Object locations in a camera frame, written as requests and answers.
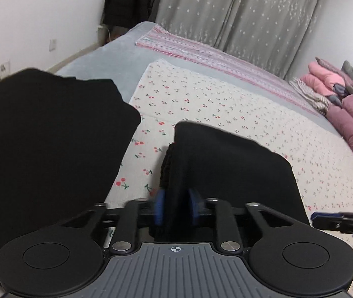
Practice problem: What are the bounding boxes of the cherry print blanket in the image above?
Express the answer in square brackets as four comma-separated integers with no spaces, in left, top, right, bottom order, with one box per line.
[105,58,353,222]

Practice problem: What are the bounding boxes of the pink striped cloth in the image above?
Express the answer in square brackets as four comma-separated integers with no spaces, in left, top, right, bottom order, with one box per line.
[135,26,323,117]

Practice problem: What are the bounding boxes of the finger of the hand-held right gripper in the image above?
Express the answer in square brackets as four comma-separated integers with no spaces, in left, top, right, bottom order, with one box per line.
[311,212,353,232]

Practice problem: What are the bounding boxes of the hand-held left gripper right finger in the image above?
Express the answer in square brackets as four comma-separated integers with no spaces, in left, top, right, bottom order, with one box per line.
[187,188,305,253]

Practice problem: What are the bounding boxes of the zebra pattern cloth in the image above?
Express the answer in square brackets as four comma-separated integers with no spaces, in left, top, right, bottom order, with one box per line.
[288,77,329,115]

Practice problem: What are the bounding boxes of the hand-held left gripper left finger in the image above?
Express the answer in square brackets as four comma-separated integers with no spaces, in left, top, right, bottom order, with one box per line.
[57,189,166,253]

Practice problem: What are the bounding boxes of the grey patterned curtain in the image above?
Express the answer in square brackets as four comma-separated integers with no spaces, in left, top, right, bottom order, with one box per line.
[155,0,332,79]

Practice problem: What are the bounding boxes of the black pants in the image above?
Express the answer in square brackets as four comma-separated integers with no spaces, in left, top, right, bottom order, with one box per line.
[159,120,310,243]

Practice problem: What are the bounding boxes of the dark hanging jackets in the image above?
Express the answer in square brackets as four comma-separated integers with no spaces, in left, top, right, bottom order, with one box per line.
[102,0,166,28]

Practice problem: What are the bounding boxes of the blue grey small cloth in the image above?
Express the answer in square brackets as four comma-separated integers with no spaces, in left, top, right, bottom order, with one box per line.
[329,83,349,104]

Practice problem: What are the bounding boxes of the light pink quilt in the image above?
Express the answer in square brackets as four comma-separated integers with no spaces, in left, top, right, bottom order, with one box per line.
[300,61,348,95]

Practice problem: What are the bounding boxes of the grey bed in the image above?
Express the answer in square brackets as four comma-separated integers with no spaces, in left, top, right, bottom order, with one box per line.
[54,21,353,181]

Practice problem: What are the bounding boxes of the dark cloth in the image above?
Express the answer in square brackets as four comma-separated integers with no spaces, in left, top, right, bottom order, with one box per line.
[0,68,142,286]

